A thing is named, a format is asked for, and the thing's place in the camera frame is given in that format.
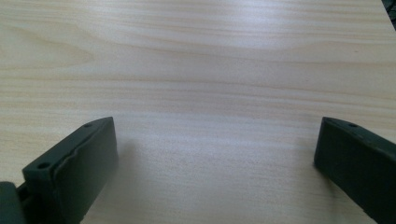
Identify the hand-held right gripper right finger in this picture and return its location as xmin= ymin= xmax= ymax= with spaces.
xmin=313 ymin=116 xmax=396 ymax=224

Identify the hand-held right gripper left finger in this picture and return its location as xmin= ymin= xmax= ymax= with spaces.
xmin=21 ymin=116 xmax=120 ymax=224

